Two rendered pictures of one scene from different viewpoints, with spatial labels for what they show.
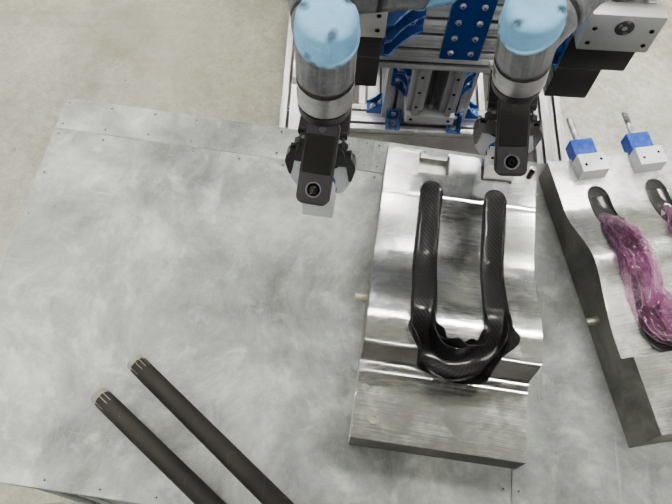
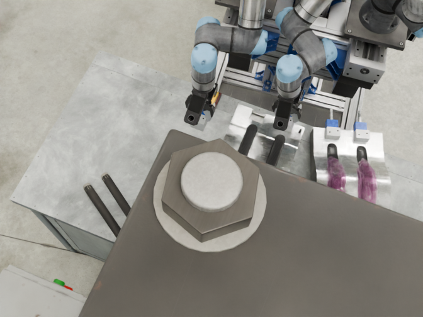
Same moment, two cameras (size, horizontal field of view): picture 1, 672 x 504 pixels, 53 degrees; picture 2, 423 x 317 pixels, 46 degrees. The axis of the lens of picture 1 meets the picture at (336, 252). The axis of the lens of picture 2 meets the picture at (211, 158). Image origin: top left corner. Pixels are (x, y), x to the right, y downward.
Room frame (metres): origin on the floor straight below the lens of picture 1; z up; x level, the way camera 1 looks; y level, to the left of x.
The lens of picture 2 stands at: (-0.26, -0.21, 2.48)
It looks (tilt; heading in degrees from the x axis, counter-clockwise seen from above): 66 degrees down; 13
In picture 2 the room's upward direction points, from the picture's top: 6 degrees clockwise
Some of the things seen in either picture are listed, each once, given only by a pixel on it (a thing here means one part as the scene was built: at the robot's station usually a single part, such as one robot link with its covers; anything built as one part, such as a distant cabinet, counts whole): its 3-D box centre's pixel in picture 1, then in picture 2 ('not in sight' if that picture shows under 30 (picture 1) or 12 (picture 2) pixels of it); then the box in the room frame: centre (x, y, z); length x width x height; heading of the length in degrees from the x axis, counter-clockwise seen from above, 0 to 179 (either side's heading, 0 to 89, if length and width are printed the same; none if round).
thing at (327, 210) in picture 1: (323, 173); (203, 111); (0.59, 0.03, 0.93); 0.13 x 0.05 x 0.05; 177
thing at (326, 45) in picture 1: (325, 44); (204, 62); (0.57, 0.03, 1.25); 0.09 x 0.08 x 0.11; 13
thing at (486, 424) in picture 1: (450, 291); (247, 175); (0.43, -0.19, 0.87); 0.50 x 0.26 x 0.14; 177
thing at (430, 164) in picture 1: (432, 168); (257, 118); (0.66, -0.16, 0.87); 0.05 x 0.05 x 0.04; 87
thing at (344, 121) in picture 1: (324, 121); (203, 90); (0.58, 0.03, 1.09); 0.09 x 0.08 x 0.12; 177
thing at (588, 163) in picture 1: (580, 147); (331, 123); (0.74, -0.43, 0.86); 0.13 x 0.05 x 0.05; 14
